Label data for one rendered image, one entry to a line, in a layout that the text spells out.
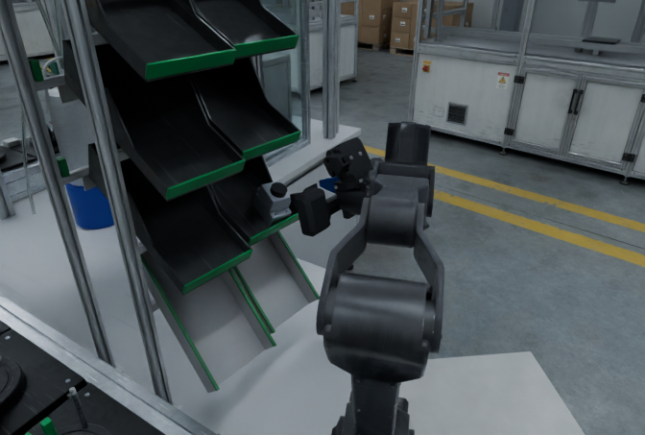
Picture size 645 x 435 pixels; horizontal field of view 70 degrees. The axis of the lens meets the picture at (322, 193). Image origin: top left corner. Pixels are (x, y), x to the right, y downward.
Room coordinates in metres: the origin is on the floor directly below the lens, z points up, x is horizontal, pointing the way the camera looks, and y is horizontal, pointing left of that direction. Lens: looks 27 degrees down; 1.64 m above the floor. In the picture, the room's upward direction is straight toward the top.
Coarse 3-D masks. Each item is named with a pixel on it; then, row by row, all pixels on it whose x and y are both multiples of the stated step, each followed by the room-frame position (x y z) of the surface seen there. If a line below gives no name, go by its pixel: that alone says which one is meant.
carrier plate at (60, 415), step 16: (80, 400) 0.53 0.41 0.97; (96, 400) 0.53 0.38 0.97; (112, 400) 0.53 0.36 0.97; (48, 416) 0.50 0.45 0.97; (64, 416) 0.50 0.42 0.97; (96, 416) 0.50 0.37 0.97; (112, 416) 0.50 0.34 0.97; (128, 416) 0.50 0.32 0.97; (32, 432) 0.48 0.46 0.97; (112, 432) 0.48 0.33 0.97; (128, 432) 0.48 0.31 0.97; (144, 432) 0.48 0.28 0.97; (160, 432) 0.48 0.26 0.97
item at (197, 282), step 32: (96, 160) 0.68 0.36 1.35; (128, 160) 0.76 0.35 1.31; (128, 192) 0.62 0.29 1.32; (192, 192) 0.74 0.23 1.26; (160, 224) 0.66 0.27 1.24; (192, 224) 0.67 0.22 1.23; (224, 224) 0.68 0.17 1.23; (160, 256) 0.58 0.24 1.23; (192, 256) 0.61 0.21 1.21; (224, 256) 0.63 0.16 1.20; (192, 288) 0.55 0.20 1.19
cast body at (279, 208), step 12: (264, 192) 0.74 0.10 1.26; (276, 192) 0.73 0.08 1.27; (288, 192) 0.75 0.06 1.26; (252, 204) 0.77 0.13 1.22; (264, 204) 0.74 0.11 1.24; (276, 204) 0.72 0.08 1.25; (288, 204) 0.74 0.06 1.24; (264, 216) 0.73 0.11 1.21; (276, 216) 0.72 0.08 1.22; (288, 216) 0.74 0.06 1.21
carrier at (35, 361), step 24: (0, 336) 0.68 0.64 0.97; (0, 360) 0.60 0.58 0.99; (24, 360) 0.62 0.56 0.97; (48, 360) 0.62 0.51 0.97; (0, 384) 0.55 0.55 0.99; (24, 384) 0.57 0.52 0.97; (48, 384) 0.57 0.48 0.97; (72, 384) 0.57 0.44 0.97; (0, 408) 0.51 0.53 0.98; (24, 408) 0.52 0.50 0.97; (48, 408) 0.52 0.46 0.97; (0, 432) 0.48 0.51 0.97; (24, 432) 0.49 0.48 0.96
